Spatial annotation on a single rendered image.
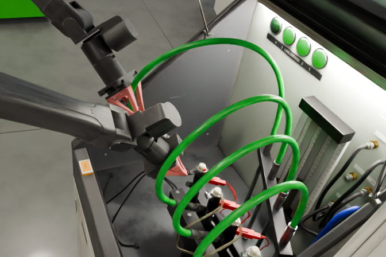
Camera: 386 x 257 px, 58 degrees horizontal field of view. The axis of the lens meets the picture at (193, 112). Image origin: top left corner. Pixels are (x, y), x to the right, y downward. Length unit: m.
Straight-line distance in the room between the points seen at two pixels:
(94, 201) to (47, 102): 0.49
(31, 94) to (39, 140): 2.05
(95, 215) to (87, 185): 0.10
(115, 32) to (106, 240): 0.49
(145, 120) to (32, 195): 1.63
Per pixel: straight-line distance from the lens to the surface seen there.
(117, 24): 0.80
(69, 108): 0.58
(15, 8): 4.03
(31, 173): 2.38
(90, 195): 1.00
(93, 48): 0.82
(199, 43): 0.75
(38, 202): 2.23
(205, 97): 1.17
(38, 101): 0.55
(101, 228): 0.94
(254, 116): 1.13
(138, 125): 0.70
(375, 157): 0.84
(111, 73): 0.81
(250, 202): 0.59
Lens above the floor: 1.73
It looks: 37 degrees down
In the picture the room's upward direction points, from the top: 11 degrees clockwise
